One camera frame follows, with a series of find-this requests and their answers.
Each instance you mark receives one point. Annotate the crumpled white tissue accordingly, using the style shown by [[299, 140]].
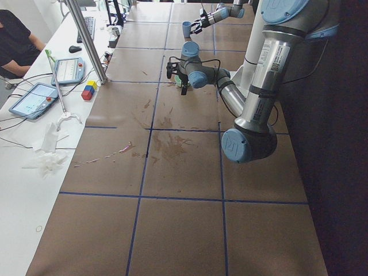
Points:
[[44, 159]]

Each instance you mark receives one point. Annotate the long reacher grabber stick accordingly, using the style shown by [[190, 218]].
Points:
[[66, 115]]

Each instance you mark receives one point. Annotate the green bowl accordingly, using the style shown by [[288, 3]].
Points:
[[178, 81]]

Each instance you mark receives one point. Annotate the aluminium frame post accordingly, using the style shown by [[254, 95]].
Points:
[[86, 39]]

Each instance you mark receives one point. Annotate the person in black shirt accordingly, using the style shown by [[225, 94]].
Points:
[[19, 46]]

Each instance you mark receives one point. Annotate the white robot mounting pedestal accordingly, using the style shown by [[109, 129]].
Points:
[[244, 75]]

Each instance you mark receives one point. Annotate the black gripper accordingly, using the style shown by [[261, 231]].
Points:
[[200, 24], [183, 80]]

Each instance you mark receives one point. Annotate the black keyboard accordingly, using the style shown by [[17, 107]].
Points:
[[90, 25]]

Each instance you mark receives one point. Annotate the teach pendant tablet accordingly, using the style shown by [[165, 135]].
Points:
[[36, 101], [69, 71]]

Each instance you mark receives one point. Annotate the small metal cup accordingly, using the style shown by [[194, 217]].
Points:
[[116, 31]]

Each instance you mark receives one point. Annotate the far teach pendant tablet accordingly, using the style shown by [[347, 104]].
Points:
[[69, 71]]

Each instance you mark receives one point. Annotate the black computer mouse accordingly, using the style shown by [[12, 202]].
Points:
[[74, 49]]

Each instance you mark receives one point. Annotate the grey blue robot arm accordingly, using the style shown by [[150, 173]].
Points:
[[221, 12], [251, 92]]

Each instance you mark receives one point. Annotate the near teach pendant tablet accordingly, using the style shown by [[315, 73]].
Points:
[[36, 101]]

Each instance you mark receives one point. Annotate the blue plastic cup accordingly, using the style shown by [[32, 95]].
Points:
[[186, 29]]

